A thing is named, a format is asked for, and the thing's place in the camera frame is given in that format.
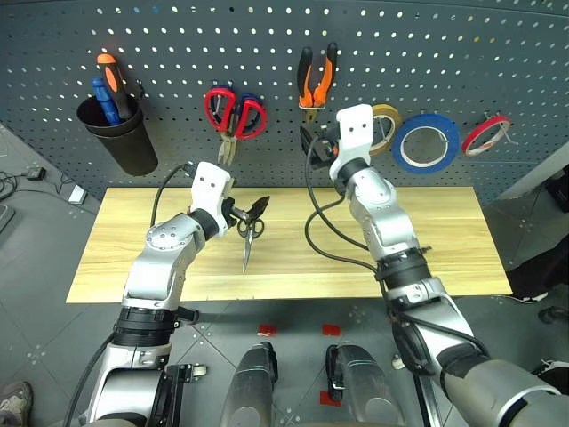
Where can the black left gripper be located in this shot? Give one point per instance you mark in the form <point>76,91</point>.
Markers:
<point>229,212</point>

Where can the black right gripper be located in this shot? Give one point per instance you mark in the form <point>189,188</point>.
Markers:
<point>328,149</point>

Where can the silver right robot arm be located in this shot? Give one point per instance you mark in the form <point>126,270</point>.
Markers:
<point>382,213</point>

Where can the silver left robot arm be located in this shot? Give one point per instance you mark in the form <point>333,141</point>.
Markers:
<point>164,267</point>

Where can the tan tape roll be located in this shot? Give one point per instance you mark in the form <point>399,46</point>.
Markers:
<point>393,120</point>

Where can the dark grey pegboard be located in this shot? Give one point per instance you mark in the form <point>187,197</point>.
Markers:
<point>266,58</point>

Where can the red floor tape mark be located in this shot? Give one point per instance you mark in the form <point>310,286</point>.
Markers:
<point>267,329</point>
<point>326,399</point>
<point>331,330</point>

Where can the blue tape roll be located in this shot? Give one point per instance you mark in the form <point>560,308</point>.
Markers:
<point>449,129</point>

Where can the red tape roll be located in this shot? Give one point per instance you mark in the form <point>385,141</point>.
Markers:
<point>473,142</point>

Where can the silver pegboard hook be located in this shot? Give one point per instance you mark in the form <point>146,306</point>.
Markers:
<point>509,135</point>

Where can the orange and black pliers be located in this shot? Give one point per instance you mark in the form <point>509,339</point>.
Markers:
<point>316,91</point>

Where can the black plastic cup holder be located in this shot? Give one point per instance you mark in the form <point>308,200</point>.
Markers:
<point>126,147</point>

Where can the grey robot left leg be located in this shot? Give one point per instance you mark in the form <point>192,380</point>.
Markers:
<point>249,387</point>

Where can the grey robot leg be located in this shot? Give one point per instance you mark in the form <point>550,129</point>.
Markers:
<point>364,382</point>
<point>249,387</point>

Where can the small white box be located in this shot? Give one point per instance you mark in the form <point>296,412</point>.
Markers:
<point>77,195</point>

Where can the orange and black screwdriver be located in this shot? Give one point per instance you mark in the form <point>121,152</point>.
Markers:
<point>114,80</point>

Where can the black stand with caster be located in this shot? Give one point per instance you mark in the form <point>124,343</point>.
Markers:
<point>175,391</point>

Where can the grey robot right leg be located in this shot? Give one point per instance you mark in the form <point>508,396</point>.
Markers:
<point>364,382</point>

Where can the black power adapter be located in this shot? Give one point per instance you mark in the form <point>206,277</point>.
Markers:
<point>36,174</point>

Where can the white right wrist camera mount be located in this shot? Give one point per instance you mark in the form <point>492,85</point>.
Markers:
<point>355,133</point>

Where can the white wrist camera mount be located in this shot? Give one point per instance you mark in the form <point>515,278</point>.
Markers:
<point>355,133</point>
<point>209,184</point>

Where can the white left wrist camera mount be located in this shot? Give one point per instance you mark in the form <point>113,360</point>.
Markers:
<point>209,184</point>

